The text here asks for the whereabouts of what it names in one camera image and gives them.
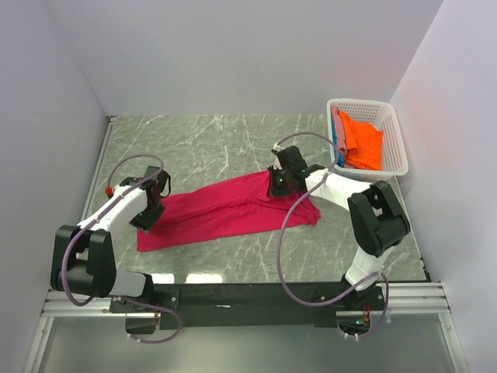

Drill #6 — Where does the magenta t shirt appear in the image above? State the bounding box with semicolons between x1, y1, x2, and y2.
137;171;301;253

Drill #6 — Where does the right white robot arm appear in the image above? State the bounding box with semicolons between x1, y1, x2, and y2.
268;144;411;310

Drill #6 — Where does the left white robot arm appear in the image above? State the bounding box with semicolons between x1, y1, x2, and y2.
50;166;171;312

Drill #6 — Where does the blue folded t shirt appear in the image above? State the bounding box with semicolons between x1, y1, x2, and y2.
331;118;344;167

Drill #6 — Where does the pink folded t shirt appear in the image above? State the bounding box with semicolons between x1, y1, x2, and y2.
331;106;347;155

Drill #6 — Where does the orange t shirt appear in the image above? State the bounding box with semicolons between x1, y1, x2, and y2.
339;111;384;171

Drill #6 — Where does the white plastic basket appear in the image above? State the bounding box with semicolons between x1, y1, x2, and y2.
326;99;408;181

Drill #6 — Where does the black base beam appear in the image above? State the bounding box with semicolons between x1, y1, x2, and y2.
109;282;384;333

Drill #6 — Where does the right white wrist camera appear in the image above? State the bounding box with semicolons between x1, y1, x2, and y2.
271;143;283;154

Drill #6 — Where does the aluminium frame rail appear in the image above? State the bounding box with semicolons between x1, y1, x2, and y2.
25;115;469;372

